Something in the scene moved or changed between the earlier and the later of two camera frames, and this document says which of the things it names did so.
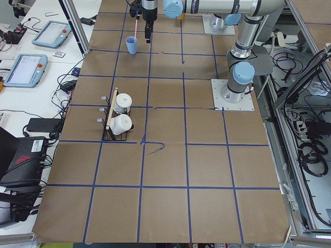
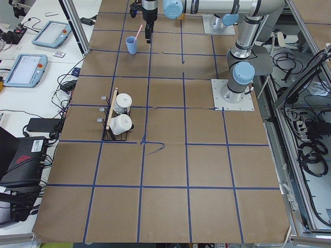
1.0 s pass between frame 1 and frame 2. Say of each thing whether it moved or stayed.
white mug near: stayed
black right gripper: stayed
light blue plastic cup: stayed
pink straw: moved
